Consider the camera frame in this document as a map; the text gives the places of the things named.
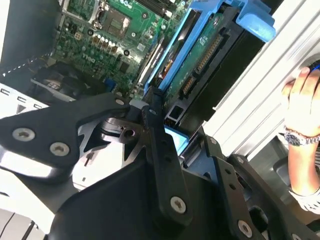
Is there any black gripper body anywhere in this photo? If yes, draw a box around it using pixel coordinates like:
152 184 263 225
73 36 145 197
46 158 237 240

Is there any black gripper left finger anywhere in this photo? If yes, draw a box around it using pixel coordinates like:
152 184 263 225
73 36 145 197
0 86 195 228

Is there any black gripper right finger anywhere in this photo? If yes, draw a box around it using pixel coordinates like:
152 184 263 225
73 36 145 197
204 136 320 240

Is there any hard disk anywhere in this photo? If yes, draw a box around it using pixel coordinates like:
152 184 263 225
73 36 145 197
142 0 277 163

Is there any person's hand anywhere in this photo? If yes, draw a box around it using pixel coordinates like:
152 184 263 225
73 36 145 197
281 66 320 138

